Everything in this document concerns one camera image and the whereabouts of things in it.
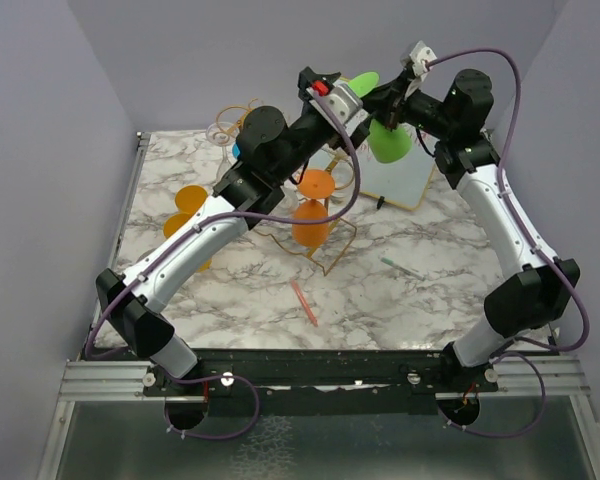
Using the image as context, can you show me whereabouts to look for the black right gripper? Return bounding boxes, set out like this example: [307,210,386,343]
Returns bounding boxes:
[355,70,454,140]

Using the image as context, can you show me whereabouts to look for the green plastic wine glass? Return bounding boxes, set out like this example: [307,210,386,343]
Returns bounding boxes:
[348,71,412,164]

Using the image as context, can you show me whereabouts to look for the clear tall wine glass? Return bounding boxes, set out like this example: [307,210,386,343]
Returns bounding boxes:
[206,121,239,182]

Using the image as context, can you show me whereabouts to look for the orange plastic wine glass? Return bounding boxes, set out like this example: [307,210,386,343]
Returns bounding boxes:
[292,169,335,248]

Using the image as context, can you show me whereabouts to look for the yellow plastic wine glass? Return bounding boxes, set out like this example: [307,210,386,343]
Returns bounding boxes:
[192,257,212,273]
[163,185,208,239]

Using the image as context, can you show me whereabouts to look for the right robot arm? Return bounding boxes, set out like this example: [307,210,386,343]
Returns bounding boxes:
[349,69,580,391]

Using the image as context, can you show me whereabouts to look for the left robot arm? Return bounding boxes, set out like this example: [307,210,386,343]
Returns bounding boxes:
[96,68,377,395]

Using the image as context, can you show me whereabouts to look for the yellow framed whiteboard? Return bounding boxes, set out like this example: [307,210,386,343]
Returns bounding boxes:
[309,134,439,211]

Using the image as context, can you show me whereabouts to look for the white green marker pen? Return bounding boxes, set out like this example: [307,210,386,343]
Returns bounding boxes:
[380,257,425,281]

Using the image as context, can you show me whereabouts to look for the red marker pen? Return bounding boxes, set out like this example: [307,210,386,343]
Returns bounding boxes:
[290,280,318,327]

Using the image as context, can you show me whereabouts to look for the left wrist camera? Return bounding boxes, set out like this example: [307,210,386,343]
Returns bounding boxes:
[306,81,363,128]

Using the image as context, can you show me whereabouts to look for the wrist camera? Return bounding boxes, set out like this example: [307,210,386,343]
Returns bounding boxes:
[401,40,437,98]
[306,81,363,128]

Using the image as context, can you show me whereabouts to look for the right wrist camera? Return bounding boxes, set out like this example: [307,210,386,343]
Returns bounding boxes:
[401,40,437,98]

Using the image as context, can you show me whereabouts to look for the gold wire wine glass rack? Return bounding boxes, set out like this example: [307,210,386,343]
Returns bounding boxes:
[206,98,357,276]

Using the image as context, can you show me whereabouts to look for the black metal base frame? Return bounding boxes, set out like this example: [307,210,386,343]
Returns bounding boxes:
[79,344,586,417]

